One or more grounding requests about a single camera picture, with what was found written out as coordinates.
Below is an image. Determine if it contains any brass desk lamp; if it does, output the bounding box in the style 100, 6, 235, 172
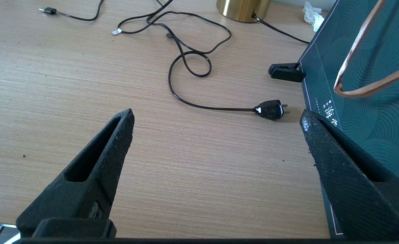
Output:
216, 0, 272, 23

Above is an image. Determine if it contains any crumpled white tissue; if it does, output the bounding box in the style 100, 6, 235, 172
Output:
302, 1, 325, 32

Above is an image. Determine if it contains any black lamp power cord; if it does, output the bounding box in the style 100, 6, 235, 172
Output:
146, 0, 310, 121

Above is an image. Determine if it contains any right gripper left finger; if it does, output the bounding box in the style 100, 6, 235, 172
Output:
16, 108, 135, 238

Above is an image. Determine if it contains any thin black USB cable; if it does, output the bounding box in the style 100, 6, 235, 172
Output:
39, 0, 232, 55

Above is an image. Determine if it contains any black plastic clip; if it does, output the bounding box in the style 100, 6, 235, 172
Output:
268, 63, 306, 83

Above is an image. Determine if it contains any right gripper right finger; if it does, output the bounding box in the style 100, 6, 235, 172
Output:
300, 109, 399, 240

